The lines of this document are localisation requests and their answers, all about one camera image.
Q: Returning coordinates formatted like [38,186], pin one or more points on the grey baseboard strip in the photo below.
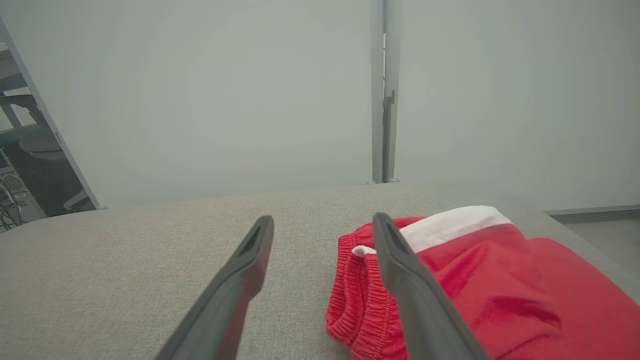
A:
[595,213]

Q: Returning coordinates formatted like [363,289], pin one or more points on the grey slanted partition post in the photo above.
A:
[55,135]

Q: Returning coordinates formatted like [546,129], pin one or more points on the grey round stool seat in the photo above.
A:
[42,145]

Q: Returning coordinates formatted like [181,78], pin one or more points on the red shorts with black print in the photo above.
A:
[525,300]

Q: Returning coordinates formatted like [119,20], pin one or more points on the grey metal partition post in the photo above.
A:
[385,75]

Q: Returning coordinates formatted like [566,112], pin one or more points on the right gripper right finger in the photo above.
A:
[425,310]

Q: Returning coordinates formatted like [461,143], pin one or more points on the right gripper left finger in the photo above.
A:
[230,295]

